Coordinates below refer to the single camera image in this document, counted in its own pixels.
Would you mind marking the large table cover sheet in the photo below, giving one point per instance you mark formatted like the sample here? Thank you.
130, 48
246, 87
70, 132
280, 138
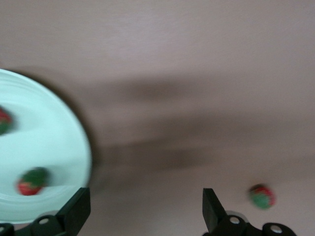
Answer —
172, 49

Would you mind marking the pale green round plate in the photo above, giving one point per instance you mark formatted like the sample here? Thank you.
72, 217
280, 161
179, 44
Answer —
44, 135

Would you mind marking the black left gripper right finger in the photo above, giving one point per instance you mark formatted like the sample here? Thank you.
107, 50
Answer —
214, 216

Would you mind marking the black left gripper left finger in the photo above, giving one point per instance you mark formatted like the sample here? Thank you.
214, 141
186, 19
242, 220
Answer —
73, 211

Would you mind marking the red strawberry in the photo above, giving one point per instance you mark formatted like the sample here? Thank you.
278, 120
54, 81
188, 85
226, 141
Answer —
30, 184
262, 196
3, 123

